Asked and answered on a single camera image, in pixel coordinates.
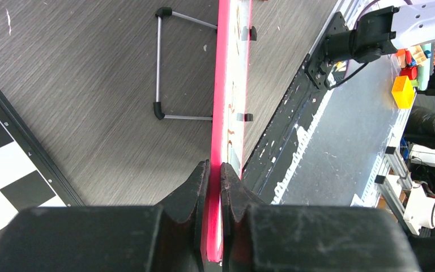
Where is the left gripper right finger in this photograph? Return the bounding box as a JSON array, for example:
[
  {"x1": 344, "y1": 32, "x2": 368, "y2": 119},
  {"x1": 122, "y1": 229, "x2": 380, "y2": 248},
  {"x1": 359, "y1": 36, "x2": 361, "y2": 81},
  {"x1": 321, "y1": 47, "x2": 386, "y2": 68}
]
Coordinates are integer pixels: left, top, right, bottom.
[{"x1": 220, "y1": 163, "x2": 420, "y2": 271}]

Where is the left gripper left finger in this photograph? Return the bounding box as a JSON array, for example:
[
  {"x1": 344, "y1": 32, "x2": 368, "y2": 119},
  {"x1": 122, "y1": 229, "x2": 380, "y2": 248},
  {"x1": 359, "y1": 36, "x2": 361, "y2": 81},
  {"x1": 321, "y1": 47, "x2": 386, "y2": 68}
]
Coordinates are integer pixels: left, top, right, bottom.
[{"x1": 0, "y1": 161, "x2": 210, "y2": 271}]

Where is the pink framed whiteboard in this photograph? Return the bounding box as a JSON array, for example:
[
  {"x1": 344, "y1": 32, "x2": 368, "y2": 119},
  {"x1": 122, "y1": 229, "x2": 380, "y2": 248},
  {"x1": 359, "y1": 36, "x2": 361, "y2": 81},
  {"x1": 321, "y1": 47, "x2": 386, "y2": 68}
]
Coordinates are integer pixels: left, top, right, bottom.
[{"x1": 152, "y1": 0, "x2": 258, "y2": 264}]

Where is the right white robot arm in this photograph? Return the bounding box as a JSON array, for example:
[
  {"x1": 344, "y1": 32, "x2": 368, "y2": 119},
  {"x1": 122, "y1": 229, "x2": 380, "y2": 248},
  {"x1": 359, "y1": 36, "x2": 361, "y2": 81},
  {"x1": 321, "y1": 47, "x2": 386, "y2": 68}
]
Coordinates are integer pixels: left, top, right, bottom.
[{"x1": 324, "y1": 1, "x2": 435, "y2": 63}]

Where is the black white checkerboard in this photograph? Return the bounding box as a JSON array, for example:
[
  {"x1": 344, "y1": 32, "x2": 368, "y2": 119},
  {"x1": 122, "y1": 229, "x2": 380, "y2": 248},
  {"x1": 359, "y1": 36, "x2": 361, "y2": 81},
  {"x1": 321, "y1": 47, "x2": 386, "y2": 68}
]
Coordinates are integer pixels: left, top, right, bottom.
[{"x1": 0, "y1": 90, "x2": 84, "y2": 236}]

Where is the yellow toy block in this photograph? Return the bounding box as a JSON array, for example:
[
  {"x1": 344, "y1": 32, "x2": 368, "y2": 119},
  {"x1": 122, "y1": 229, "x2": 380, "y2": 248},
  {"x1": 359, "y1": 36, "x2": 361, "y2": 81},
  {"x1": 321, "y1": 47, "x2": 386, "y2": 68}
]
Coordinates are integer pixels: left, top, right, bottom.
[{"x1": 391, "y1": 75, "x2": 415, "y2": 109}]

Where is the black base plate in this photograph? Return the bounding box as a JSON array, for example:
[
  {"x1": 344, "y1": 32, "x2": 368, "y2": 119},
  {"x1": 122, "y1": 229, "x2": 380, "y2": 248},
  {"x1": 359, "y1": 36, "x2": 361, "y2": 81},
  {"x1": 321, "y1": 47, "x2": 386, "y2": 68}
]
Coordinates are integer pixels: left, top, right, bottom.
[{"x1": 240, "y1": 11, "x2": 353, "y2": 205}]

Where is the aluminium front rail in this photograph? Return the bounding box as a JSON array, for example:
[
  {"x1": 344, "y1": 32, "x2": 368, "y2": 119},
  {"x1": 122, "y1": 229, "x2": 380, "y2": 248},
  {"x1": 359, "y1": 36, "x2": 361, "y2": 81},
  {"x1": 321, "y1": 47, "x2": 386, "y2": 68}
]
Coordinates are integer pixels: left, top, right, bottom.
[{"x1": 351, "y1": 109, "x2": 420, "y2": 235}]

